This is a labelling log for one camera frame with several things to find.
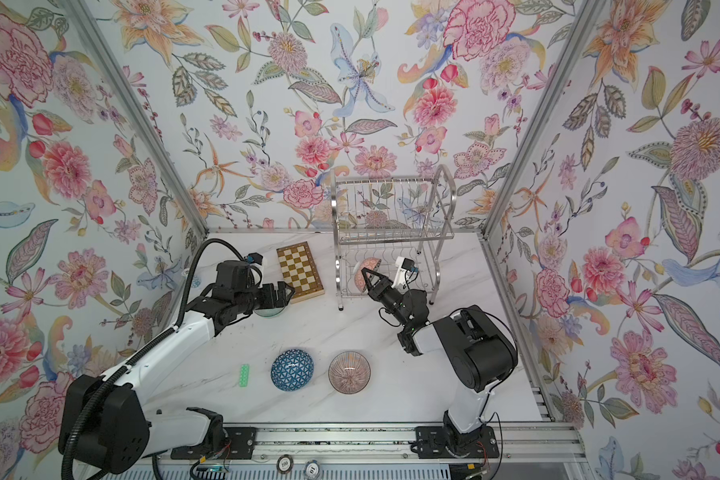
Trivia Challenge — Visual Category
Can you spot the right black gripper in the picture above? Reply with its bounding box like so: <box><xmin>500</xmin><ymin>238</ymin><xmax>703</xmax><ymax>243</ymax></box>
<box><xmin>365</xmin><ymin>269</ymin><xmax>413</xmax><ymax>333</ymax></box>

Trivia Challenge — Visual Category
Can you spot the pink striped bowl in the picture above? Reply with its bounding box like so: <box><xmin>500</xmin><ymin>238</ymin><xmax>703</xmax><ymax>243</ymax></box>
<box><xmin>328</xmin><ymin>351</ymin><xmax>371</xmax><ymax>395</ymax></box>

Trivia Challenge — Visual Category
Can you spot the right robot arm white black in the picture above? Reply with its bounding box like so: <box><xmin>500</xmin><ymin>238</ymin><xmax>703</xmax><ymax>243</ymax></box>
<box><xmin>361</xmin><ymin>268</ymin><xmax>519</xmax><ymax>459</ymax></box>

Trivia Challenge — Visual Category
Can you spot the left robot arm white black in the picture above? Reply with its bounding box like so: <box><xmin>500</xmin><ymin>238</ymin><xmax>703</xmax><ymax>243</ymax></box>
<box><xmin>58</xmin><ymin>260</ymin><xmax>295</xmax><ymax>479</ymax></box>

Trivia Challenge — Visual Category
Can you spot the silver two-tier dish rack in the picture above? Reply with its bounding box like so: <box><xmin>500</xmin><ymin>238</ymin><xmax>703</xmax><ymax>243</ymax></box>
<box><xmin>331</xmin><ymin>166</ymin><xmax>457</xmax><ymax>310</ymax></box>

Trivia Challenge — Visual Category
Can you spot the pale green striped bowl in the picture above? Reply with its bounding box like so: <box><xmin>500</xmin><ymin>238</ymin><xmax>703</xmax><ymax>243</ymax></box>
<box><xmin>253</xmin><ymin>307</ymin><xmax>286</xmax><ymax>318</ymax></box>

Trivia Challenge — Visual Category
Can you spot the wooden folded chessboard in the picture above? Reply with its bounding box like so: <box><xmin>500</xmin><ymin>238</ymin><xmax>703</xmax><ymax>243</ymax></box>
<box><xmin>276</xmin><ymin>242</ymin><xmax>325</xmax><ymax>303</ymax></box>

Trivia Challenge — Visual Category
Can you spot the small green plastic block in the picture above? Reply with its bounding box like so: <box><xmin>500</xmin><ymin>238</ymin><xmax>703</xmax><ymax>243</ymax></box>
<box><xmin>238</xmin><ymin>364</ymin><xmax>250</xmax><ymax>388</ymax></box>

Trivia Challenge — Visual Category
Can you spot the blue triangle patterned bowl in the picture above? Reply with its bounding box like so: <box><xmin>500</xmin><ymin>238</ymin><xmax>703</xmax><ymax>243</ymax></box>
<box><xmin>270</xmin><ymin>349</ymin><xmax>314</xmax><ymax>392</ymax></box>

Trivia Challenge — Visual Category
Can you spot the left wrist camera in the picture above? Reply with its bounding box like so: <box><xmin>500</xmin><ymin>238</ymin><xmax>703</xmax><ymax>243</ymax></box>
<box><xmin>245</xmin><ymin>252</ymin><xmax>263</xmax><ymax>265</ymax></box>

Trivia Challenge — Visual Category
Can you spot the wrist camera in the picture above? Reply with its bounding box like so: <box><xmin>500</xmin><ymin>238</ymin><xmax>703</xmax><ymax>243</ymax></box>
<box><xmin>393</xmin><ymin>256</ymin><xmax>419</xmax><ymax>289</ymax></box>
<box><xmin>245</xmin><ymin>252</ymin><xmax>263</xmax><ymax>265</ymax></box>

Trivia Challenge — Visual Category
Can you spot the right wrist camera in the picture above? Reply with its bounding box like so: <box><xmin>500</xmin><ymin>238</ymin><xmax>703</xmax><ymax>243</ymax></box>
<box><xmin>393</xmin><ymin>256</ymin><xmax>419</xmax><ymax>289</ymax></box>

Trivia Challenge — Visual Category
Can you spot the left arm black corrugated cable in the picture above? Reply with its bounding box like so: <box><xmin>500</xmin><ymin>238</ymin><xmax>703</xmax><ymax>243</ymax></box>
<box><xmin>59</xmin><ymin>238</ymin><xmax>244</xmax><ymax>480</ymax></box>

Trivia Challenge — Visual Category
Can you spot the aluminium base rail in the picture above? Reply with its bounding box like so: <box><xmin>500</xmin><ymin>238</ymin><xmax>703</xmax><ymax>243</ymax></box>
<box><xmin>77</xmin><ymin>422</ymin><xmax>589</xmax><ymax>466</ymax></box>

